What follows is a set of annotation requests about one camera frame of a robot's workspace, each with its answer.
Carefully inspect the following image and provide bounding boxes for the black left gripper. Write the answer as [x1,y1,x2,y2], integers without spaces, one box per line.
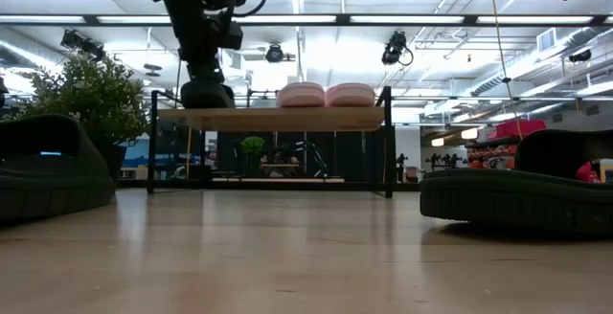
[177,10,226,88]

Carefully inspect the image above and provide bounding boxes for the pink slide sandal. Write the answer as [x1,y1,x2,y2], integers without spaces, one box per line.
[275,81,328,109]
[325,82,377,108]

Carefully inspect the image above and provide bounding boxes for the round black spotlight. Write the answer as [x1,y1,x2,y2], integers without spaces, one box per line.
[264,43,297,64]

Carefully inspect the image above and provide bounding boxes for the small green background plant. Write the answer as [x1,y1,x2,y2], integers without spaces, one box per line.
[238,135,266,177]

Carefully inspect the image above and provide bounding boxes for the green potted plant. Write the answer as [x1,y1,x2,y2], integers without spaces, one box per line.
[3,51,150,184]

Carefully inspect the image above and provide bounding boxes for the black ceiling lamps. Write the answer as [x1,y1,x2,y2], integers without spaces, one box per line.
[59,29,107,62]

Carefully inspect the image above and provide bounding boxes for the black background robot arms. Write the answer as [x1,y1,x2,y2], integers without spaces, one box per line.
[424,152,465,171]

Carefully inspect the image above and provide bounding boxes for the red boxes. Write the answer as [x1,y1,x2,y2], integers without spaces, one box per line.
[487,119,548,142]

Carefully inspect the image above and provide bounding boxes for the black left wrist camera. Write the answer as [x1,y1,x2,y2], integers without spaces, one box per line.
[218,18,244,51]

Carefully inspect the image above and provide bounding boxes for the wooden shelf with black frame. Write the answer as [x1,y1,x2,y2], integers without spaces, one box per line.
[147,85,397,199]

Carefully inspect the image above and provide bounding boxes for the black metal rig frame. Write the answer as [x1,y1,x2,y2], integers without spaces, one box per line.
[0,13,613,193]

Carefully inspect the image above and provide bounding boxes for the black overhead camera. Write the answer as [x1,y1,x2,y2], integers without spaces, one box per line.
[380,30,415,67]

